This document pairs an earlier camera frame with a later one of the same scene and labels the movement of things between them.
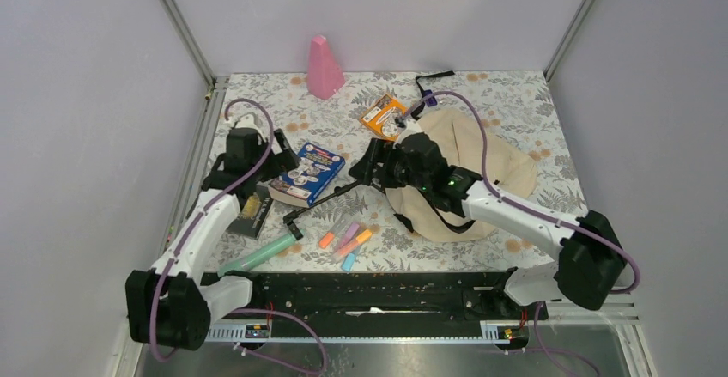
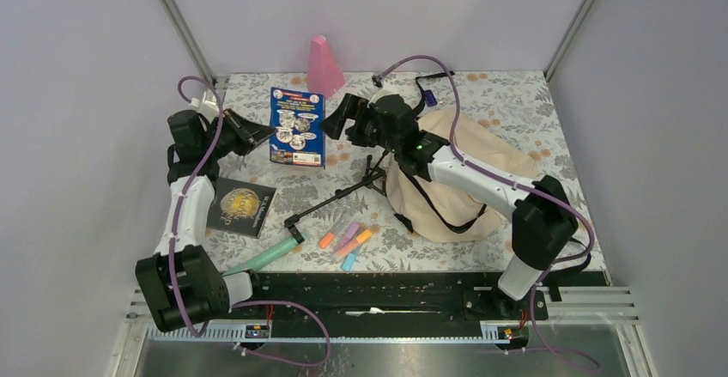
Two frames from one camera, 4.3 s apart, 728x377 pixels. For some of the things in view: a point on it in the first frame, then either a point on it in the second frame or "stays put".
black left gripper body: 277,163 to 234,136
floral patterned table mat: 312,124 stays put
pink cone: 325,76 stays put
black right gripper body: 395,170 to 367,131
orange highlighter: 327,239 stays put
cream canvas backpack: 511,173 stays put
